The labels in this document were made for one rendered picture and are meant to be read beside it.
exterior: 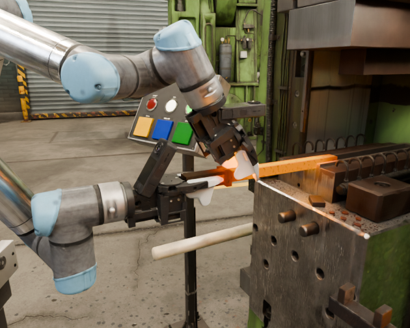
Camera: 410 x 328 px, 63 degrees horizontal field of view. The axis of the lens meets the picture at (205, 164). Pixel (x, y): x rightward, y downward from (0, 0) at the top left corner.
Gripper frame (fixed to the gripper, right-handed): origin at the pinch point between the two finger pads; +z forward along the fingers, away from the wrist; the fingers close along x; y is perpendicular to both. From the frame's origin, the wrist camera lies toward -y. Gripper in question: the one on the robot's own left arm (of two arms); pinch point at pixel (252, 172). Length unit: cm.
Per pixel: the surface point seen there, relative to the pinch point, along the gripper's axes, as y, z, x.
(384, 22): -40.1, -14.5, 7.4
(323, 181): -13.8, 12.3, 4.1
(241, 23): -283, 58, -431
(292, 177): -12.7, 14.2, -6.6
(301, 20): -32.2, -20.6, -7.7
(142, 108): 1, -9, -68
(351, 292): 11.3, -3.0, 37.0
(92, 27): -140, -42, -782
